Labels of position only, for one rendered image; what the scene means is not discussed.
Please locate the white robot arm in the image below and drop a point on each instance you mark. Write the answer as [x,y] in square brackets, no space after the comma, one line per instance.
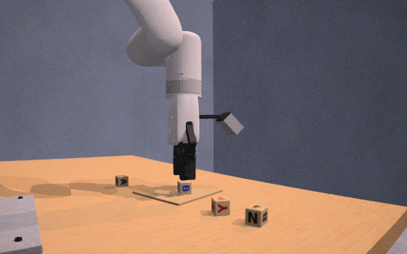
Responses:
[160,41]

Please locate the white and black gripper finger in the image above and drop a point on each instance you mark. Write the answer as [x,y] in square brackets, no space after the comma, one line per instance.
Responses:
[187,165]
[176,158]

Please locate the tan flat mat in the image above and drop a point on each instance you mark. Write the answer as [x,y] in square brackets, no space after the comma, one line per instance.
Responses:
[168,193]

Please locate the beige letter block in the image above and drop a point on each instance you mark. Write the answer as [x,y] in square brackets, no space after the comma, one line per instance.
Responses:
[221,206]
[121,180]
[256,215]
[184,187]

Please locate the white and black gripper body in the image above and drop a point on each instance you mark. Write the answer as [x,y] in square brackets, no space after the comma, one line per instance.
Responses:
[183,107]

